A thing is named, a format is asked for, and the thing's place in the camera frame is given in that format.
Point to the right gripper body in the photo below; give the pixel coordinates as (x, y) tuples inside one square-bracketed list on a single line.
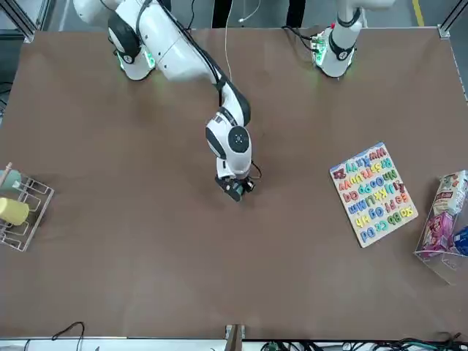
[(226, 179)]

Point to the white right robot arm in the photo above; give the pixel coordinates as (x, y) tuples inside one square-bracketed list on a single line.
[(172, 47)]

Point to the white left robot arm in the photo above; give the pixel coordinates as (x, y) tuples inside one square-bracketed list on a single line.
[(340, 44)]

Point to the colourful alphabet puzzle board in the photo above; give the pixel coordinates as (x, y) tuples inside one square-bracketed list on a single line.
[(373, 194)]

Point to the person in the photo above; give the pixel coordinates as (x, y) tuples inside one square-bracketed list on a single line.
[(223, 12)]

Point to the cup rack with wooden bar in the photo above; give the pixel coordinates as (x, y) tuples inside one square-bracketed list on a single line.
[(36, 197)]

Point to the pink snack packet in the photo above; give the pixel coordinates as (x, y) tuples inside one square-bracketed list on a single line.
[(437, 230)]

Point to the beige snack packet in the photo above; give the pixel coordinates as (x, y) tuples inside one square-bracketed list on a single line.
[(451, 194)]

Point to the clear acrylic box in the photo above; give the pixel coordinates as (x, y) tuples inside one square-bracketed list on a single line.
[(438, 263)]

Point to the green cup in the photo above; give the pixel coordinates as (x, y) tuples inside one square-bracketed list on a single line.
[(11, 181)]

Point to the yellow cup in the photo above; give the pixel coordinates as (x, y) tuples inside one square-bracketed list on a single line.
[(12, 211)]

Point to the blue snack packet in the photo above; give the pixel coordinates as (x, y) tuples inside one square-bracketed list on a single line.
[(461, 238)]

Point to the aluminium camera post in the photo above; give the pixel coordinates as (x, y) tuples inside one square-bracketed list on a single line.
[(235, 336)]

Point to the aluminium frame post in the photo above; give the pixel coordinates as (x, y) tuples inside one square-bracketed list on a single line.
[(25, 29), (444, 31)]

